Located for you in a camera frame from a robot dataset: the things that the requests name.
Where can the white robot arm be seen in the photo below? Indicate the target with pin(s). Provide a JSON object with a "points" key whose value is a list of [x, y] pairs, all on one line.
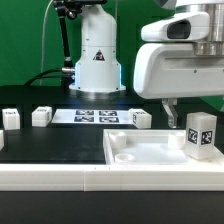
{"points": [[98, 73]]}

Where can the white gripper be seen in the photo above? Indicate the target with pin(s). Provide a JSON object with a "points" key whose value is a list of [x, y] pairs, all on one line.
{"points": [[167, 67]]}

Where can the white paper with tags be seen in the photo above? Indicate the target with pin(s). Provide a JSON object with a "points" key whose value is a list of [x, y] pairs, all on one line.
{"points": [[82, 116]]}

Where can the white obstacle fence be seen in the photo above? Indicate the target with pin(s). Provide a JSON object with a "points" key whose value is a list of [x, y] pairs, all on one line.
{"points": [[111, 177]]}

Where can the white square table top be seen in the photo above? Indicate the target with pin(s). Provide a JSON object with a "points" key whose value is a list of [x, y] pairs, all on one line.
{"points": [[150, 147]]}

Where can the white block at left edge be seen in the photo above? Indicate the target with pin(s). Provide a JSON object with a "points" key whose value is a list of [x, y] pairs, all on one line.
{"points": [[1, 139]]}

